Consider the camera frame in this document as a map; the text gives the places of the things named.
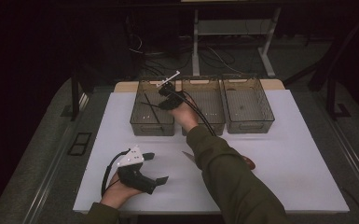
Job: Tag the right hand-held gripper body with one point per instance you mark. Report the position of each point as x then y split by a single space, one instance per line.
171 96

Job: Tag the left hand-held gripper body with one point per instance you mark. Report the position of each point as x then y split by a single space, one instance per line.
135 179

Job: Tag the black chopstick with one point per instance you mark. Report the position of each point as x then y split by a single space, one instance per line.
149 104
152 109

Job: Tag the clear brown plastic bin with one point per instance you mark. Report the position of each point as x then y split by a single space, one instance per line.
247 105
146 121
209 107

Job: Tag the brown wooden spoon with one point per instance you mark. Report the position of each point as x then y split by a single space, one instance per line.
250 162

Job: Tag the person's right hand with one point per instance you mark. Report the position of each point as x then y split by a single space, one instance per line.
185 116

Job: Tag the person's left hand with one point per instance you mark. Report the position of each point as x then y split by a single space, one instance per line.
116 193

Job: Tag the white table mat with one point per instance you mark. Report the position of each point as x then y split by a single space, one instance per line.
292 174

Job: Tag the black metal stand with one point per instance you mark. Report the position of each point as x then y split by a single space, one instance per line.
332 99

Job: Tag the black rectangular floor frame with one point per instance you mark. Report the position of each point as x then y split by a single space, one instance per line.
74 149

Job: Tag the white desk frame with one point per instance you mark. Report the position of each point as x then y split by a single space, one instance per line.
230 28

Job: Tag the metal floor rail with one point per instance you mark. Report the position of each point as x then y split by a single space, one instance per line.
43 193
357 168

